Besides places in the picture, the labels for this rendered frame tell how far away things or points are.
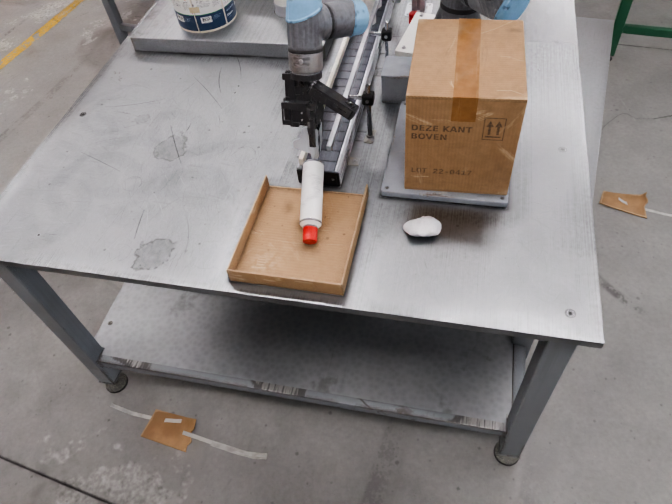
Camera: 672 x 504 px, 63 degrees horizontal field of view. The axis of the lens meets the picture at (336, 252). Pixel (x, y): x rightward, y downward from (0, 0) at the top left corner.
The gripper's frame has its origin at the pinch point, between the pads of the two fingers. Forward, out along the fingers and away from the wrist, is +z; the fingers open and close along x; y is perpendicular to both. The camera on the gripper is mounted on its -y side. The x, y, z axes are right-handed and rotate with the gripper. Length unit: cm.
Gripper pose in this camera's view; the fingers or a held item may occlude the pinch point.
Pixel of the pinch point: (317, 156)
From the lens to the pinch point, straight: 134.8
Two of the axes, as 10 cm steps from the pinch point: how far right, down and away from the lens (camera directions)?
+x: -2.3, 5.2, -8.3
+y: -9.7, -1.1, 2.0
